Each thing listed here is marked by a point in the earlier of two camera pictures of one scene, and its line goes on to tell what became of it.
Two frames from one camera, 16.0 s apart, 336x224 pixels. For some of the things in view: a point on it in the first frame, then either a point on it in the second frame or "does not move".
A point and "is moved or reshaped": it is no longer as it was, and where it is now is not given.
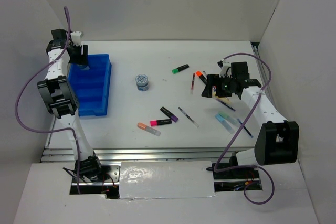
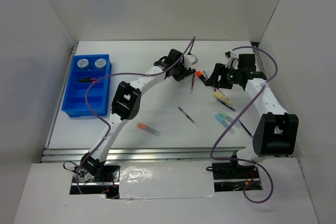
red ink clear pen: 192,83 does not move
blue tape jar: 142,82 is moved or reshaped
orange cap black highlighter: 201,77 does not move
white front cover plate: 166,179 does not move
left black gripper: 81,59 to 181,76
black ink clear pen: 185,113 does not move
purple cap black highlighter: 169,114 to 87,80
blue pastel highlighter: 230,129 does not move
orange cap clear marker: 149,129 does not move
